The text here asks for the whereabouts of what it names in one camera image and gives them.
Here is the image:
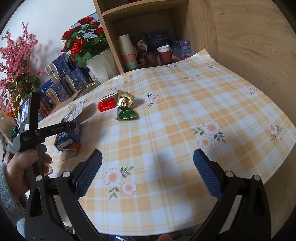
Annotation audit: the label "red small cigarette box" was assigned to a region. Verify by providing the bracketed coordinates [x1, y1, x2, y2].
[97, 90, 118, 112]

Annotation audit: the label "green gold wrapper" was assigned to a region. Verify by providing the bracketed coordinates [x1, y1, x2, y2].
[115, 90, 139, 121]

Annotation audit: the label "person's left hand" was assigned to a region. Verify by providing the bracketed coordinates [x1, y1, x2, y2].
[4, 149, 39, 198]

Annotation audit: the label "blue cigarette carton box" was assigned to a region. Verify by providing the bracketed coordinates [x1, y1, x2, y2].
[54, 121, 82, 151]

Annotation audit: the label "fluffy grey left sleeve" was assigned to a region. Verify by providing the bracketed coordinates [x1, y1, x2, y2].
[1, 163, 26, 237]

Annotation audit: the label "black white printed pouch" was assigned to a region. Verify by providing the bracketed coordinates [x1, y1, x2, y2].
[61, 100, 85, 123]

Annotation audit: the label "pink blossom branches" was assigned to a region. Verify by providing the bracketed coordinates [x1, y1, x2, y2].
[1, 23, 45, 119]

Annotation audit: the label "blue gold gift box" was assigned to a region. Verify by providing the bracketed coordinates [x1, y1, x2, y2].
[39, 53, 91, 105]

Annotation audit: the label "white flower vase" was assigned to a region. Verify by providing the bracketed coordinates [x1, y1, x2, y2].
[86, 49, 120, 84]

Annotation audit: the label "red rose bouquet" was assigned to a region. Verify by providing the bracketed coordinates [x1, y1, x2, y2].
[61, 16, 109, 68]

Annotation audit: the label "yellow plaid floral tablecloth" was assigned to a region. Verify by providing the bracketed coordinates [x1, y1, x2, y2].
[46, 50, 295, 236]

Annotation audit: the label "stacked paper cups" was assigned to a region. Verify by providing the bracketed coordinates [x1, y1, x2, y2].
[118, 34, 138, 71]

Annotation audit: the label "red paper cup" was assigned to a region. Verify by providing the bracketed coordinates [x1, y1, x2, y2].
[157, 45, 173, 65]

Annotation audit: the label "purple small box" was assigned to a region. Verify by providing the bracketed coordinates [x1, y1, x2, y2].
[171, 40, 192, 60]

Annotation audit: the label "wooden shelf unit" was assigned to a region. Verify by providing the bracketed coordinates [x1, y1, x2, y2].
[93, 0, 217, 74]

